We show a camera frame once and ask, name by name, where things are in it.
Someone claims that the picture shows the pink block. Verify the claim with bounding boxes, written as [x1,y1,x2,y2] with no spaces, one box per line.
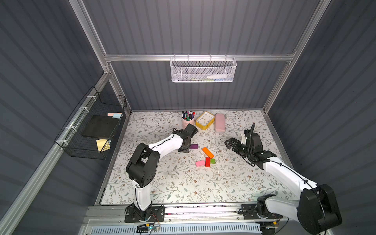
[195,160,206,167]

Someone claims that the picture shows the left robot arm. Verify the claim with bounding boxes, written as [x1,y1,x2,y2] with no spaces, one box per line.
[126,124,198,212]

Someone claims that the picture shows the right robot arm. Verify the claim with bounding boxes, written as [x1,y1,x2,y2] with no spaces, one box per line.
[225,129,342,235]

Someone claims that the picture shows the pink pen cup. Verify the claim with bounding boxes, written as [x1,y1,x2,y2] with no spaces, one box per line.
[182,119,195,129]

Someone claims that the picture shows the orange block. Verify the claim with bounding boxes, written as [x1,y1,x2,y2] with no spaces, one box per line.
[202,147,214,159]

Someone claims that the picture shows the yellow alarm clock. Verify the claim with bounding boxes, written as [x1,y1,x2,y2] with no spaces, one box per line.
[195,112,215,130]

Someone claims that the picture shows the red block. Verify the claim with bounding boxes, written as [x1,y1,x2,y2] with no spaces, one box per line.
[205,157,211,167]

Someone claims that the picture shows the pink pencil case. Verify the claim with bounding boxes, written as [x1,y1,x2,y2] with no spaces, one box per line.
[214,114,226,133]

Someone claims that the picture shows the floral table mat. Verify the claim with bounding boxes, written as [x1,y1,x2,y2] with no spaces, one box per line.
[100,110,295,205]

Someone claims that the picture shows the white bottle in basket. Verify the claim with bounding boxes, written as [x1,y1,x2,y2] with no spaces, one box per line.
[206,73,227,80]

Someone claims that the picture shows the pastel sticky notes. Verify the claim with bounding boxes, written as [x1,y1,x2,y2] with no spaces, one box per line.
[107,113,122,119]

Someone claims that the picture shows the yellow sticky notes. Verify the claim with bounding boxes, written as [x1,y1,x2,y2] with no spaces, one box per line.
[96,139,111,153]

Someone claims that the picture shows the black notebook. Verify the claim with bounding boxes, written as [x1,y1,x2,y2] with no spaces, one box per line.
[82,115,119,139]

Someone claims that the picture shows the white mesh wall basket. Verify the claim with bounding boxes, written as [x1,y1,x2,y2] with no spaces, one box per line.
[170,56,237,83]

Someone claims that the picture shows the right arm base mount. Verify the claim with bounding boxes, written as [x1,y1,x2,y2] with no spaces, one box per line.
[238,203,283,221]

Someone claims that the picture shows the aluminium rail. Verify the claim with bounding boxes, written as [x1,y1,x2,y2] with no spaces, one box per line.
[83,202,298,224]

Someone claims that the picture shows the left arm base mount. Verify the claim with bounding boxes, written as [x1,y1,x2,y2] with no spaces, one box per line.
[124,204,165,223]

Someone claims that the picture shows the black wire wall basket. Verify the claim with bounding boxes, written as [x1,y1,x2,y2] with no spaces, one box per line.
[55,87,127,160]

